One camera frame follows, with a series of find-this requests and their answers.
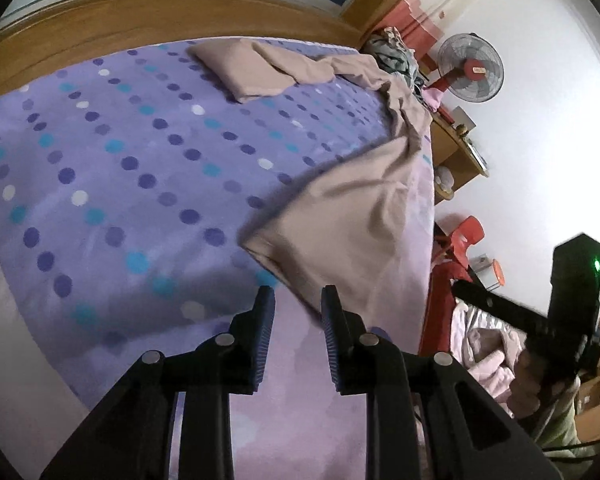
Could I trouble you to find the red floral curtain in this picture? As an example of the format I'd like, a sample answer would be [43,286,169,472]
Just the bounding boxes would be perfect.
[376,0,477,58]

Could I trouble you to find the red plastic stool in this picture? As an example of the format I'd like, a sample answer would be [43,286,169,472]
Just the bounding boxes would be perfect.
[418,216,484,356]

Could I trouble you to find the wooden window frame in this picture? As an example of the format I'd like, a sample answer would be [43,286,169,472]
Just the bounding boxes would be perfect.
[0,0,399,96]

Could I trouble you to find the purple polka dot bedsheet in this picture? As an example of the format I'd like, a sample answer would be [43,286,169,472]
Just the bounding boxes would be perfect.
[0,37,438,480]

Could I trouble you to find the green sleeved right forearm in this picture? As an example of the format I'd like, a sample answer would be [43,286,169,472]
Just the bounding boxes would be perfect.
[532,379,600,479]

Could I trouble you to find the grey knit garment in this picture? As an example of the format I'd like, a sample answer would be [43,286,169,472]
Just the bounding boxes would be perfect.
[362,26,425,90]

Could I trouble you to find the wooden bedside cabinet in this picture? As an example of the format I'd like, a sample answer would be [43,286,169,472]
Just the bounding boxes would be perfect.
[430,113,489,205]

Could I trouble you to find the red electric fan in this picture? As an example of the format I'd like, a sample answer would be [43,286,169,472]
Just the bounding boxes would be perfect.
[426,32,505,103]

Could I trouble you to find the pink crumpled blanket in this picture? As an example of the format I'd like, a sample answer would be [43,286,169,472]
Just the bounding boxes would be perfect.
[450,299,526,415]

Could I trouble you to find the beige brown garment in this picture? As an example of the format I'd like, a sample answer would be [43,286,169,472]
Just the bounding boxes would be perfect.
[189,38,434,328]

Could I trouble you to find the pink towel cloth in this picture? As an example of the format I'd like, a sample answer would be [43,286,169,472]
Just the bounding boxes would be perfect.
[420,87,444,113]

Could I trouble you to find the person's right hand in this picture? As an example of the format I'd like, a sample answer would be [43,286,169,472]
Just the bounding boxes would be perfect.
[506,350,581,419]

